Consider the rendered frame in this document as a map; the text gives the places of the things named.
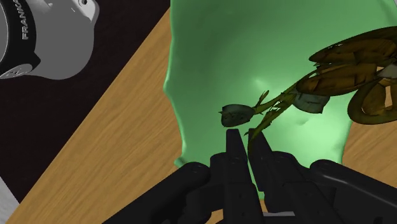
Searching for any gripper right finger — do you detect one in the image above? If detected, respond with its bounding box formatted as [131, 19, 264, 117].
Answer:
[247, 128, 397, 224]

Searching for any green glossy vase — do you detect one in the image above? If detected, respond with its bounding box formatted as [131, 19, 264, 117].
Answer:
[163, 0, 397, 200]

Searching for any dried brown plant with bud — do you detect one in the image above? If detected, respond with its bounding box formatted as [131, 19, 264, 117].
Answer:
[218, 26, 397, 147]

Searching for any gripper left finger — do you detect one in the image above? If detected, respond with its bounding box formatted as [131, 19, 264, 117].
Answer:
[102, 129, 265, 224]

